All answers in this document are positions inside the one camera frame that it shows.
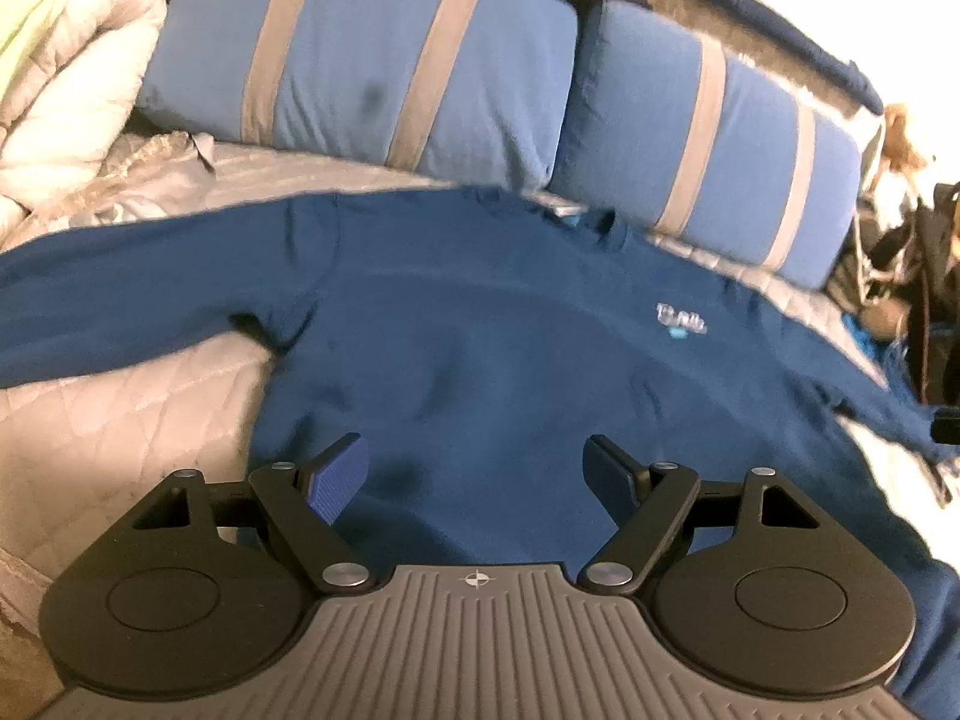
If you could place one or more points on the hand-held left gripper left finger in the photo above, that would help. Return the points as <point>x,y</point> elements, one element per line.
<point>341,477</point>

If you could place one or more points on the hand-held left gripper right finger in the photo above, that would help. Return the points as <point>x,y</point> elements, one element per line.
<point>604,469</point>

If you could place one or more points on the blue sweatshirt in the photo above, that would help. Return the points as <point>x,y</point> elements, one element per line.
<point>480,330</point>

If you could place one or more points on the pile of dark clutter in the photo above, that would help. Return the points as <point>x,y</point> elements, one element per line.
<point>900,255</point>

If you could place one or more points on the grey quilted bedspread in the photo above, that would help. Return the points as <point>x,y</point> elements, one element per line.
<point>127,390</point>

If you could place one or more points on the blue pillow with grey stripes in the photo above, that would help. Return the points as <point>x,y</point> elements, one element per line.
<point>705,150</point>
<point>360,52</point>

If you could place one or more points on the dark blue blanket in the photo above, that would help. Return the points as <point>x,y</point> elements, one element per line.
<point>765,7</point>

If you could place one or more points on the white quilted comforter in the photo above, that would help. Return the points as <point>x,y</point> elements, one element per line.
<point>60,67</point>

